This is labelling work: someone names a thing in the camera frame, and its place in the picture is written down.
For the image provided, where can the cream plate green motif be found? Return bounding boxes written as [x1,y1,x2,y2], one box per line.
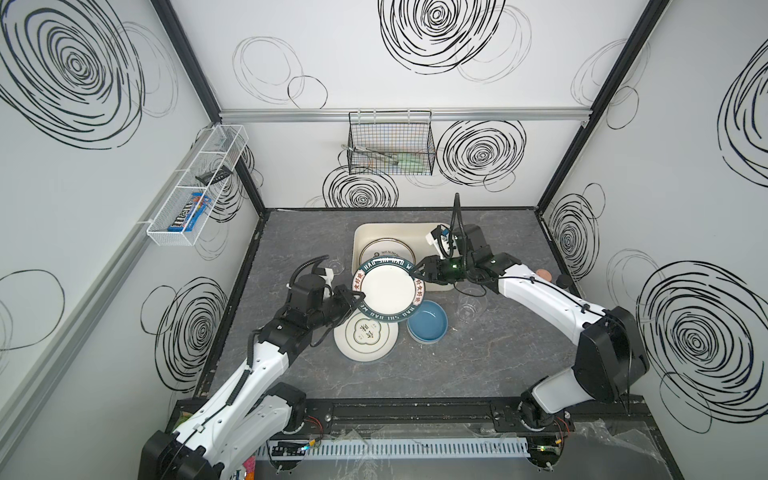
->
[333,312,399,363]

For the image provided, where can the green rim plate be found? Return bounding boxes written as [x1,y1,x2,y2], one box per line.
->
[352,256,426,323]

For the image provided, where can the white plate red characters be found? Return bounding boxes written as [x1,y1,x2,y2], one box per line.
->
[358,238,415,265]

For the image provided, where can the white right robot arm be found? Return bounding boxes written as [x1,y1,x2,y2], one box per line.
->
[410,224,650,431]

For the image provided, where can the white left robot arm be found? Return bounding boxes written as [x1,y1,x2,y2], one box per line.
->
[138,267,365,479]

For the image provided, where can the cream plastic bin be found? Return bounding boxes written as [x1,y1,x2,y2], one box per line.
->
[351,223,438,275]

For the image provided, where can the clear plastic cup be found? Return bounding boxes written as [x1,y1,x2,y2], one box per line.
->
[326,256,349,277]
[456,297,487,322]

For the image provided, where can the blue bowl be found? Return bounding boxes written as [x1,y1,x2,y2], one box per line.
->
[406,300,448,344]

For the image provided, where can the pink lid glass jar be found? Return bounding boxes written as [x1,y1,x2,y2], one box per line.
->
[535,269,553,283]

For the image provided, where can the dark lid spice bottle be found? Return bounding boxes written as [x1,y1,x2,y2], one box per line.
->
[555,274,574,289]

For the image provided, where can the green item in basket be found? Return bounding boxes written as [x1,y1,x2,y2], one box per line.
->
[395,153,432,175]

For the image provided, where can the metal tongs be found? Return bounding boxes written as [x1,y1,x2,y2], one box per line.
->
[341,144,400,165]

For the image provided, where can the blue candy packet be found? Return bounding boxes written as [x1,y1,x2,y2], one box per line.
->
[167,193,210,233]

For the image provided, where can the black remote control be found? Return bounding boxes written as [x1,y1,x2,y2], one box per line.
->
[195,165,232,186]

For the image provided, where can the black wire basket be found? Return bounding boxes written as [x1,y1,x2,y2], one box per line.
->
[345,109,437,176]

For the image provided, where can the clear wall shelf basket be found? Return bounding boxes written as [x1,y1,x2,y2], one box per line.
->
[147,124,248,247]

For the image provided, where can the white slotted cable duct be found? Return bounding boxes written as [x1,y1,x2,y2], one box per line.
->
[254,437,530,461]

